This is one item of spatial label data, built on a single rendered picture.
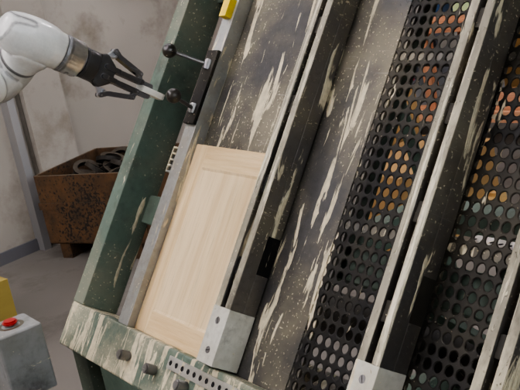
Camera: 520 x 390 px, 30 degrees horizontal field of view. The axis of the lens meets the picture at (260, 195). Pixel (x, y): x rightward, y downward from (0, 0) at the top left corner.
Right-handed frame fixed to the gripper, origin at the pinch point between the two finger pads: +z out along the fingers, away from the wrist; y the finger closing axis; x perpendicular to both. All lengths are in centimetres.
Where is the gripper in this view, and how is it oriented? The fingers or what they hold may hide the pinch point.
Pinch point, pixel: (150, 92)
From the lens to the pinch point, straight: 247.3
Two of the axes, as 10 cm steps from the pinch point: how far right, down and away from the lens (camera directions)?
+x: 5.7, 1.1, -8.1
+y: -3.2, 9.4, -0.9
